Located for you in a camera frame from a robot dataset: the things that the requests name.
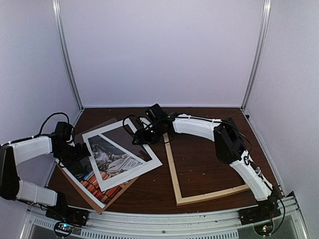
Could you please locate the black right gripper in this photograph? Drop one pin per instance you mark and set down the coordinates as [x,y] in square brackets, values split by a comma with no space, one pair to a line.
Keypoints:
[143,137]

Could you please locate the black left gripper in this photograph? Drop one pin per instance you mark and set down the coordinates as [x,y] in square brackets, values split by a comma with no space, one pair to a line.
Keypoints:
[80,155]

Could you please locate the clear acrylic sheet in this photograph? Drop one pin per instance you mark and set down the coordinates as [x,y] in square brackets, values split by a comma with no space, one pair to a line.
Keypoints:
[119,136]

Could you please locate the white mat board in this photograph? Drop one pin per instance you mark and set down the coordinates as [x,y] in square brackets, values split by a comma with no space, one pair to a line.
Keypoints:
[142,166]

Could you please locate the light wooden picture frame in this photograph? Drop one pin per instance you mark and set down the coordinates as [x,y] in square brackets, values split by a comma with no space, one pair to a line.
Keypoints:
[183,201]

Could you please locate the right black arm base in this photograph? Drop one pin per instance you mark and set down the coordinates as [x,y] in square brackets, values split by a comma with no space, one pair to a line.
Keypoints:
[264,210]

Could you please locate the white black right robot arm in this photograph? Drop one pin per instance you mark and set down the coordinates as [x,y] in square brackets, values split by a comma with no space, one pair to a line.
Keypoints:
[229,148]

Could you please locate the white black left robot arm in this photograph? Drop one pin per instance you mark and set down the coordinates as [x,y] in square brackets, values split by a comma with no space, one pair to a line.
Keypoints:
[60,143]

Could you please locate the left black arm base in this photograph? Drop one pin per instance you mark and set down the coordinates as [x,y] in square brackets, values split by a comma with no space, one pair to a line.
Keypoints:
[62,212]

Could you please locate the books photo print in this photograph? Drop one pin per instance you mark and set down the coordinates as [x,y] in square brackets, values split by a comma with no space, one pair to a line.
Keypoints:
[87,186]

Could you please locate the brown backing board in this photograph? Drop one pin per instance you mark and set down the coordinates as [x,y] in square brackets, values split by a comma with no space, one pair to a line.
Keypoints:
[110,161]

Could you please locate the left round circuit board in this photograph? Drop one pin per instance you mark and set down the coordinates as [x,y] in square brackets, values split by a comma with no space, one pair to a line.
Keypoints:
[63,229]

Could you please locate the round circuit board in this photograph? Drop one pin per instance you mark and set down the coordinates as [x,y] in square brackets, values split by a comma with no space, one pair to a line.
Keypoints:
[63,229]
[264,229]

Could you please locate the right round circuit board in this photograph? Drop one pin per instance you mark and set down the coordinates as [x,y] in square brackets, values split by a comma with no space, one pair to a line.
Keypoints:
[264,229]

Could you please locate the right aluminium corner post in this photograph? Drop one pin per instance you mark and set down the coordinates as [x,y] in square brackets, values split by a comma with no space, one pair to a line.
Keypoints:
[264,26]

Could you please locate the aluminium corner post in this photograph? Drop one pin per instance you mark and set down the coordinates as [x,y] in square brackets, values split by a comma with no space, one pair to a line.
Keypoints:
[65,53]
[264,26]

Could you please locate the left aluminium corner post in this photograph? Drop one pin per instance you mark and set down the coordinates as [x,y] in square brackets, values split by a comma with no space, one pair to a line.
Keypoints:
[65,53]

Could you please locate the aluminium front rail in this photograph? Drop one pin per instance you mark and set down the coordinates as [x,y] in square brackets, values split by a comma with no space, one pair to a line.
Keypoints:
[224,224]

